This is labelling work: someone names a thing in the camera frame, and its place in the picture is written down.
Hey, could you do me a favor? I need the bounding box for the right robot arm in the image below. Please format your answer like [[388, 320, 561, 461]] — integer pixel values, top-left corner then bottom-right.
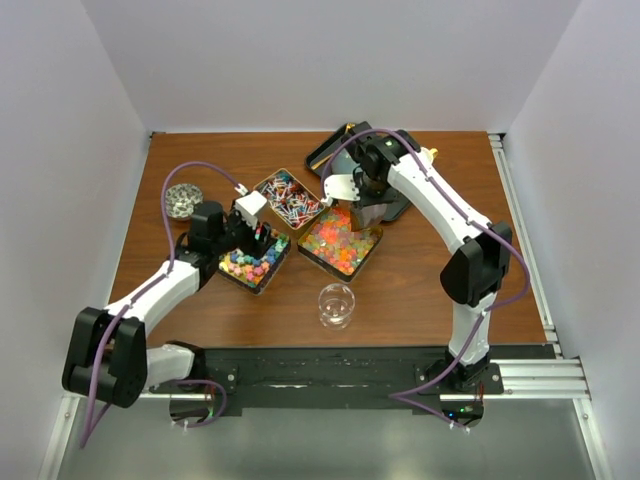
[[345, 129, 520, 394]]

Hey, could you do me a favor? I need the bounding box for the tin of star candies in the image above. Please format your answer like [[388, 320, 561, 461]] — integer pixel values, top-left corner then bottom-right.
[[218, 231, 291, 295]]

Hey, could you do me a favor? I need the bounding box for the tin of gummy candies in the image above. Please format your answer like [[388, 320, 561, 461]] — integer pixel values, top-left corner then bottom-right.
[[297, 207, 383, 283]]

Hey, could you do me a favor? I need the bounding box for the patterned small bowl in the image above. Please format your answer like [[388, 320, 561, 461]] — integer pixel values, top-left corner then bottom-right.
[[165, 183, 204, 221]]

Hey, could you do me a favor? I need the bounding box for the blue-grey plate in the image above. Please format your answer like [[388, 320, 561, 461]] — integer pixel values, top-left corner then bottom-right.
[[331, 148, 358, 175]]

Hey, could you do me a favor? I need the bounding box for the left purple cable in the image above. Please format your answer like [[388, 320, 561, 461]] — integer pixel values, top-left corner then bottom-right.
[[78, 160, 248, 449]]

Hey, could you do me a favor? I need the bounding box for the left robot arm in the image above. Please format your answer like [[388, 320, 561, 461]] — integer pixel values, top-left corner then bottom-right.
[[62, 192, 274, 408]]

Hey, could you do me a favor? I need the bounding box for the metal scoop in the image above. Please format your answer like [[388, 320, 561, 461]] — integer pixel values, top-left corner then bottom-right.
[[349, 203, 387, 232]]

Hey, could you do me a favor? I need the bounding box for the black tray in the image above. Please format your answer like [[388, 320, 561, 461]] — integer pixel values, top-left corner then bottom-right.
[[305, 121, 409, 223]]

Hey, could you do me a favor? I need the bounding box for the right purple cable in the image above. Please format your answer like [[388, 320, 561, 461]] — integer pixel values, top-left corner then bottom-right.
[[320, 128, 532, 421]]

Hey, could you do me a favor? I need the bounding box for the tin of lollipops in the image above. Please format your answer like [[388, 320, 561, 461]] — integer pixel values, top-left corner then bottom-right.
[[254, 168, 325, 239]]

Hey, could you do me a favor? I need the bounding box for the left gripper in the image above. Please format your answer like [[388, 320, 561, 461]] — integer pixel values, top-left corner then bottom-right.
[[212, 199, 276, 260]]

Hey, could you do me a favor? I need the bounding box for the purple cable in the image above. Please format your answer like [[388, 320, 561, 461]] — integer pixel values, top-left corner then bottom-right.
[[78, 160, 248, 449], [320, 128, 532, 421]]

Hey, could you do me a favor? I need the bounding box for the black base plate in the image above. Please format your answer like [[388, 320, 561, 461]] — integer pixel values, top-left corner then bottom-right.
[[149, 346, 501, 426]]

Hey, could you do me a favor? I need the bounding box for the clear glass jar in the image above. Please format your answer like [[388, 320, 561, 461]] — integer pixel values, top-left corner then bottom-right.
[[318, 283, 356, 330]]

